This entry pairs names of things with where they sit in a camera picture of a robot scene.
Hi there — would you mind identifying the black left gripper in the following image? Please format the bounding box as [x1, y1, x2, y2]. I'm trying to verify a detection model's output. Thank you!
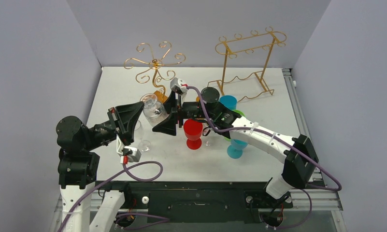
[83, 100, 144, 149]

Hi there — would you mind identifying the patterned clear glass goblet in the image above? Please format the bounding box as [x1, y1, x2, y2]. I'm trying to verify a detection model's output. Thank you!
[140, 93, 168, 127]

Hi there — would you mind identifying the gold spiral rack wooden base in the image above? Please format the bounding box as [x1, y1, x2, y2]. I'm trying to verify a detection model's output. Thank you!
[123, 41, 186, 103]

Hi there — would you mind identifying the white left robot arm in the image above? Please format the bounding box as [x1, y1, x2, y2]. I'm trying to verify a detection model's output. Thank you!
[56, 101, 143, 232]

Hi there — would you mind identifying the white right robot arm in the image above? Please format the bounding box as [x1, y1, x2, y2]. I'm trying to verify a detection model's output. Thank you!
[152, 84, 318, 206]

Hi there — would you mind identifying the small clear wine glass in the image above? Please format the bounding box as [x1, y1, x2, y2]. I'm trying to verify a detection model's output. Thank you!
[202, 127, 212, 146]

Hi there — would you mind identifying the red plastic goblet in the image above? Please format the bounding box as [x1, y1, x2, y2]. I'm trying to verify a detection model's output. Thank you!
[183, 119, 203, 150]

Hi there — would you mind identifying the clear champagne flute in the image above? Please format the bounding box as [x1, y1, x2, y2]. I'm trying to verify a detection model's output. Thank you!
[134, 120, 152, 152]

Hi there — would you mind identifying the blue plastic goblet rear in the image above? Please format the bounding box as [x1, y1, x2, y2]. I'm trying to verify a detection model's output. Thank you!
[219, 95, 237, 110]

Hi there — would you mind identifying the blue plastic goblet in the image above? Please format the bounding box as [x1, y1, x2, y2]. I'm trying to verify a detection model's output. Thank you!
[219, 95, 237, 110]
[227, 139, 248, 159]

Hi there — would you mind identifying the green plastic goblet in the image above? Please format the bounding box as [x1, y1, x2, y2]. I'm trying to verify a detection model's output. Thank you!
[225, 109, 245, 142]

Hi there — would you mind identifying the blue plastic goblet front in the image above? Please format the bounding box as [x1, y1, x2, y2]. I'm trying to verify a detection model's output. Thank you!
[227, 139, 248, 159]

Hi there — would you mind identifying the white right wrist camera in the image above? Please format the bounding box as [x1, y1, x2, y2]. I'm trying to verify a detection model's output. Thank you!
[170, 77, 188, 95]

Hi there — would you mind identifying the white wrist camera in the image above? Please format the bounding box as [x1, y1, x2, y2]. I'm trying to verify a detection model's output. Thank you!
[115, 135, 142, 164]
[170, 77, 188, 95]

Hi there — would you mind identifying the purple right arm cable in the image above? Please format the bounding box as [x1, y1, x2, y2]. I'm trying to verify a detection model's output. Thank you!
[185, 86, 343, 231]

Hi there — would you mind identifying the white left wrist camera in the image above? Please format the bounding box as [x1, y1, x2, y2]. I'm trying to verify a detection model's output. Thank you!
[115, 135, 142, 164]

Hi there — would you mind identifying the gold rectangular wire glass rack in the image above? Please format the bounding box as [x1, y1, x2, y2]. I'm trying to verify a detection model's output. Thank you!
[206, 26, 288, 102]

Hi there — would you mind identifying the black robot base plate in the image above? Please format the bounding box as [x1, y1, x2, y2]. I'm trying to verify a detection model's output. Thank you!
[101, 181, 293, 223]

